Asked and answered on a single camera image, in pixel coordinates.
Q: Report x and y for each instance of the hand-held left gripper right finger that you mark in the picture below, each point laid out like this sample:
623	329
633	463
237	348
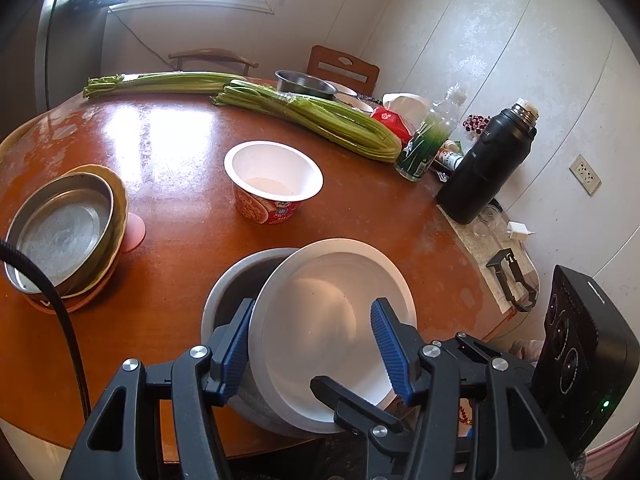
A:
392	355

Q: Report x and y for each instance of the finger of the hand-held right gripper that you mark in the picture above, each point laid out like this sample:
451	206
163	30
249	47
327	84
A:
350	402

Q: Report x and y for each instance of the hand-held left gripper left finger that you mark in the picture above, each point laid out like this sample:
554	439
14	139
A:
235	355

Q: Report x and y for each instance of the grey steel bowl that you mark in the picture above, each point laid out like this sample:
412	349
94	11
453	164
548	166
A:
230	290

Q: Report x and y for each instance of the yellow scalloped plate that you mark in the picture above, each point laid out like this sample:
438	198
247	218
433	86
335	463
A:
119	200

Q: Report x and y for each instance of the round metal pan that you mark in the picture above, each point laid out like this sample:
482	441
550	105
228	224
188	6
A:
55	235

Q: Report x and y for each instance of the pink plate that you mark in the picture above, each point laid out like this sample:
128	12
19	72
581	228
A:
136	232

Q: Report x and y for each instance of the glass jar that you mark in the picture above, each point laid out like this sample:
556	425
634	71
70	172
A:
487	222

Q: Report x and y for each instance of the white charger plug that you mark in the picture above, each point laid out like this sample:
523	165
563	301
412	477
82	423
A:
517	231

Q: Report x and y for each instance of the red instant noodle cup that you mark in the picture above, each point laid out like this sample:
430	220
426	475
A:
272	165

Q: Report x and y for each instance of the small sauce bottle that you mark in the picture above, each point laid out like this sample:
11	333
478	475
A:
450	160

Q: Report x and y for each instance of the black thermos flask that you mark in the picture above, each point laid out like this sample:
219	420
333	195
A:
480	170

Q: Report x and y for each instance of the black speaker box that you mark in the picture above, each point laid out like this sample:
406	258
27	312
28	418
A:
600	340

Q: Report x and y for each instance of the clear green plastic bottle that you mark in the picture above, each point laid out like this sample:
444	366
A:
425	145

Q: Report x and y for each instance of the red packet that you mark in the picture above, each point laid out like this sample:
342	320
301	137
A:
392	120

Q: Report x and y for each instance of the wrapped celery bunch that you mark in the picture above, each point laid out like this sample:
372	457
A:
340	125

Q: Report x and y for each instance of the pink striped cloth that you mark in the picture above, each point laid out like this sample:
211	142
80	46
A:
615	460

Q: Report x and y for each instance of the dark red bead ornament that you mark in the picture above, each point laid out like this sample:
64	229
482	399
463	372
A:
475	122

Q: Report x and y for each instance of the white plastic bag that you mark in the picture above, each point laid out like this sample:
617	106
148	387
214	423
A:
407	107

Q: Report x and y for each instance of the small white bowl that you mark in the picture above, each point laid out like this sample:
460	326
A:
346	91
361	105

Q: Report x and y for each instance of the small steel bowl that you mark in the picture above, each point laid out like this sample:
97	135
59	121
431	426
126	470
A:
300	85

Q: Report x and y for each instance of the long celery bunch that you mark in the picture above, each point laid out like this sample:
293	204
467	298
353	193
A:
175	81

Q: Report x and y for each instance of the slot-back wooden chair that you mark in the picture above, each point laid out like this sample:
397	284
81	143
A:
320	67

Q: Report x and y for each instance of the curved-back wooden chair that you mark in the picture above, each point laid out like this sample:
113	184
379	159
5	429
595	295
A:
210	54

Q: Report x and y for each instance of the grey refrigerator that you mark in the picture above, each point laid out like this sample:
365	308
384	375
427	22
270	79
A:
70	60

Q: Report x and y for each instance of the black metal bracket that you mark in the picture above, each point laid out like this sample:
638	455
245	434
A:
505	260

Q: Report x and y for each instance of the wall socket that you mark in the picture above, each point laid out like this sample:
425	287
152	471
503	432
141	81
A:
585	174

